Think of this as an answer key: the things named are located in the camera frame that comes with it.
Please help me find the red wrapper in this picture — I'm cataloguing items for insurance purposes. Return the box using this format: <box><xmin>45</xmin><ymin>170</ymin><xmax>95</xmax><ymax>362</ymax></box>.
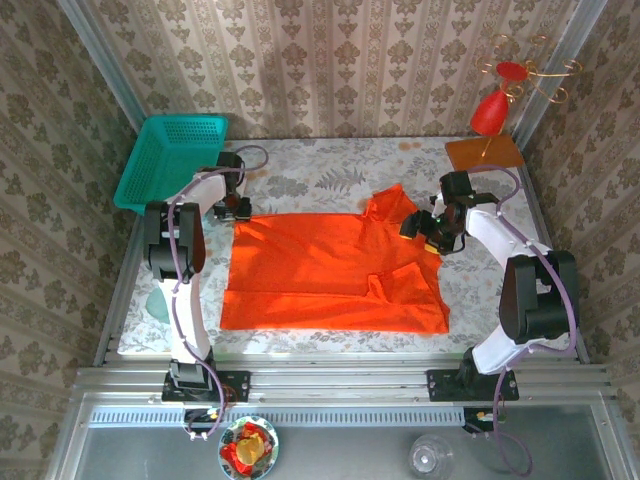
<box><xmin>221</xmin><ymin>442</ymin><xmax>251</xmax><ymax>474</ymax></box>

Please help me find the floral tablecloth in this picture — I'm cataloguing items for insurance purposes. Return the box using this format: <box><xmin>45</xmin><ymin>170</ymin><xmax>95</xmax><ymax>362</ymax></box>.
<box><xmin>117</xmin><ymin>136</ymin><xmax>575</xmax><ymax>357</ymax></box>

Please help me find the aluminium corner post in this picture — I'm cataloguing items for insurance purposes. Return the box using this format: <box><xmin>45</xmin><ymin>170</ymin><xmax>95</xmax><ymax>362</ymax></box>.
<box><xmin>57</xmin><ymin>0</ymin><xmax>147</xmax><ymax>134</ymax></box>
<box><xmin>512</xmin><ymin>0</ymin><xmax>609</xmax><ymax>149</ymax></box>

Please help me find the small connector board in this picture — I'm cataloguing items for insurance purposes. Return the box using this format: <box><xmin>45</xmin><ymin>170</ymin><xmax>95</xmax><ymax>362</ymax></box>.
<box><xmin>183</xmin><ymin>407</ymin><xmax>225</xmax><ymax>426</ymax></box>
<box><xmin>462</xmin><ymin>407</ymin><xmax>502</xmax><ymax>434</ymax></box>

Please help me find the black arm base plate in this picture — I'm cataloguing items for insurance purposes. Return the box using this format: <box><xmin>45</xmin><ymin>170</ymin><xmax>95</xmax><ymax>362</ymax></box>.
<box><xmin>426</xmin><ymin>368</ymin><xmax>520</xmax><ymax>404</ymax></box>
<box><xmin>161</xmin><ymin>369</ymin><xmax>251</xmax><ymax>404</ymax></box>

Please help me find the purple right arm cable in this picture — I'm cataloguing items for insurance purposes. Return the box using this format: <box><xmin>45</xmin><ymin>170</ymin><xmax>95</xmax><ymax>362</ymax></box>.
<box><xmin>467</xmin><ymin>164</ymin><xmax>581</xmax><ymax>476</ymax></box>

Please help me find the patterned bowl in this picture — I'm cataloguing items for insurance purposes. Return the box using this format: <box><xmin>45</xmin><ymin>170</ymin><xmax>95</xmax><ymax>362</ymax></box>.
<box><xmin>218</xmin><ymin>414</ymin><xmax>280</xmax><ymax>480</ymax></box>

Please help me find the grey slotted cable duct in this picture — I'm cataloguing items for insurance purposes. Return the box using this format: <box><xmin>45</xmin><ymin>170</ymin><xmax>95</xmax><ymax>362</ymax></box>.
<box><xmin>87</xmin><ymin>407</ymin><xmax>469</xmax><ymax>427</ymax></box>

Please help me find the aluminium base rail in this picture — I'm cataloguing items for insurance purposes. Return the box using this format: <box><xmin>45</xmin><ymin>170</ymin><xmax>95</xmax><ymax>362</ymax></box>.
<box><xmin>74</xmin><ymin>352</ymin><xmax>619</xmax><ymax>407</ymax></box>

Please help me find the clear glass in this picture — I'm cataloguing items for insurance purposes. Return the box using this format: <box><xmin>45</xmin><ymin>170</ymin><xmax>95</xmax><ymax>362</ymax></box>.
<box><xmin>408</xmin><ymin>433</ymin><xmax>455</xmax><ymax>479</ymax></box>

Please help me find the teal plastic basket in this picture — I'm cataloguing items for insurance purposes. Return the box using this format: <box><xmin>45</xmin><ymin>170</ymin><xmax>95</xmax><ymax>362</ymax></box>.
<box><xmin>113</xmin><ymin>114</ymin><xmax>230</xmax><ymax>216</ymax></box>

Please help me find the grey metal shelf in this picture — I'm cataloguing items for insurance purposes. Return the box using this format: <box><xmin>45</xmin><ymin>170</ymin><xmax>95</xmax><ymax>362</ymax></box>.
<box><xmin>47</xmin><ymin>392</ymin><xmax>639</xmax><ymax>480</ymax></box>

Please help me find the orange t-shirt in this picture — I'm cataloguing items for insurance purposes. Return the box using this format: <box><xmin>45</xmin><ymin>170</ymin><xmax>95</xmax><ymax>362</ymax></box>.
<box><xmin>219</xmin><ymin>183</ymin><xmax>451</xmax><ymax>335</ymax></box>

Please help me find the red gold wire ornament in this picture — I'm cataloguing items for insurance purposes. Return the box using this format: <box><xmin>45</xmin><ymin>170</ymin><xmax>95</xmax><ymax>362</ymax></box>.
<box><xmin>444</xmin><ymin>33</ymin><xmax>584</xmax><ymax>176</ymax></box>

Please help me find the pale teal translucent object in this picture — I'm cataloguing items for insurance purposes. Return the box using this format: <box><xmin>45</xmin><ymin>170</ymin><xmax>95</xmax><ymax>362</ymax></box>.
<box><xmin>146</xmin><ymin>287</ymin><xmax>171</xmax><ymax>325</ymax></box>

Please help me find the yellow food piece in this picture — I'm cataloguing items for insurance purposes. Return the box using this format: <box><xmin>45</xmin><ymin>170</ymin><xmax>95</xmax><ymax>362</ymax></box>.
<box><xmin>235</xmin><ymin>430</ymin><xmax>266</xmax><ymax>464</ymax></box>

